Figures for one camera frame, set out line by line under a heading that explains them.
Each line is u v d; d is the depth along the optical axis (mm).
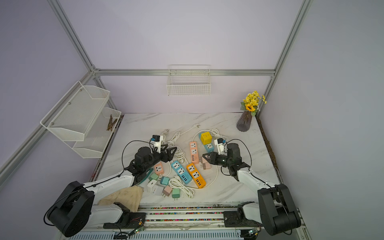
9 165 506
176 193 803
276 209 420
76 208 413
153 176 864
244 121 1065
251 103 910
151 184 800
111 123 980
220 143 784
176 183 848
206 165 903
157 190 782
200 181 839
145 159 652
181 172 879
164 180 851
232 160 684
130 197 801
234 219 731
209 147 983
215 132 1075
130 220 716
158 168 889
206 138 963
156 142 728
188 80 947
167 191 818
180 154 953
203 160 822
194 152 964
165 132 1075
